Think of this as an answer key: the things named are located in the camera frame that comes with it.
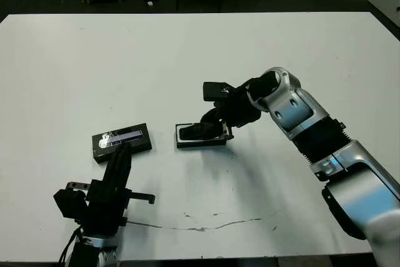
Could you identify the black box base white insert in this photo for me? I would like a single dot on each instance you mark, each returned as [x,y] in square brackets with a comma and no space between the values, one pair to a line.
[200,144]

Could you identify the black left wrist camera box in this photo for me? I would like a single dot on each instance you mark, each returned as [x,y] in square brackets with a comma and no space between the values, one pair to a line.
[68,203]

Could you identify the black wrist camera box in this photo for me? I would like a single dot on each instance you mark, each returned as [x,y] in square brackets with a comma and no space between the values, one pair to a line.
[68,203]
[215,91]

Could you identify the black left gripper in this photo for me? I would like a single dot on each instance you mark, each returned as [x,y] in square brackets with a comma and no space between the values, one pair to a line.
[101,214]

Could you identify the black phone-like camera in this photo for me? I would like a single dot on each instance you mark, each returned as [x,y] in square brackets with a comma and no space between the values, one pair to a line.
[190,132]

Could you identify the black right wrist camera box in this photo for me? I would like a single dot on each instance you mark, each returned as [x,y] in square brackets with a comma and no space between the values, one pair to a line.
[215,91]

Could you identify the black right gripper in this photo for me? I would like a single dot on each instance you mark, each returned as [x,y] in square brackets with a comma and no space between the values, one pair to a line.
[237,110]

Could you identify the black printed box lid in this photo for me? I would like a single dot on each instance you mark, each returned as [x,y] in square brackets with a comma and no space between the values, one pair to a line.
[137,142]

